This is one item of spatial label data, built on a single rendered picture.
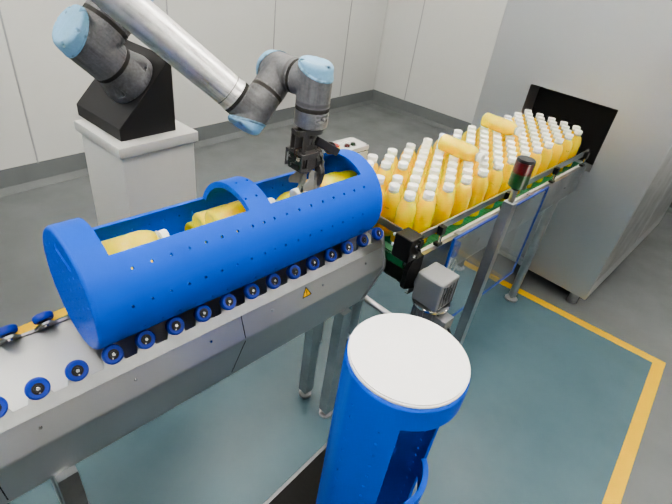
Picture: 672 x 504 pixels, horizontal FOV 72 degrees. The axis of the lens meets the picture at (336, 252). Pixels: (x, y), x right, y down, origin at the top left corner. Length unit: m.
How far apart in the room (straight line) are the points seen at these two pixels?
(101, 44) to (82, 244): 0.88
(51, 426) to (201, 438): 1.04
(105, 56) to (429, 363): 1.37
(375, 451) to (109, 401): 0.61
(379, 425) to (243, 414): 1.23
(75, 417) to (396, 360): 0.71
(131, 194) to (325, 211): 0.84
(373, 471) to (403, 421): 0.20
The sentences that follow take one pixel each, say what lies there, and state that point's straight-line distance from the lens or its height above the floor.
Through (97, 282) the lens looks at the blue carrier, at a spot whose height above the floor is 1.18.
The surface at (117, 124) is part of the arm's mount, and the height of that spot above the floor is 1.15.
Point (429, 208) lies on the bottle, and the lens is 1.65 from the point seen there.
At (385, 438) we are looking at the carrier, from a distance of 1.08.
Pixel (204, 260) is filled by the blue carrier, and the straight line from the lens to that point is 1.09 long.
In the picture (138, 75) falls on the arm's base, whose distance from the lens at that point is 1.83.
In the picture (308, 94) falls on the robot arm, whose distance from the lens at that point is 1.23.
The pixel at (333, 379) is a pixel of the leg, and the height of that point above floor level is 0.27.
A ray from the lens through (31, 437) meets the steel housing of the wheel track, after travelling 1.20.
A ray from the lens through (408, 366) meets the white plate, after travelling 1.05.
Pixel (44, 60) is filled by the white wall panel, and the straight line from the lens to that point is 3.93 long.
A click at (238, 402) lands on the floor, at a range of 2.25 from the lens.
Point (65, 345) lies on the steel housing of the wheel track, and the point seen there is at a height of 0.93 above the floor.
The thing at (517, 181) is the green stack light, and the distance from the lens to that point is 1.68.
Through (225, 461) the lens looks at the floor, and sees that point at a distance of 2.09.
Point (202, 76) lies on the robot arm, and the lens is 1.23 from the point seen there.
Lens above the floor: 1.79
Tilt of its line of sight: 34 degrees down
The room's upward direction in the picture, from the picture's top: 9 degrees clockwise
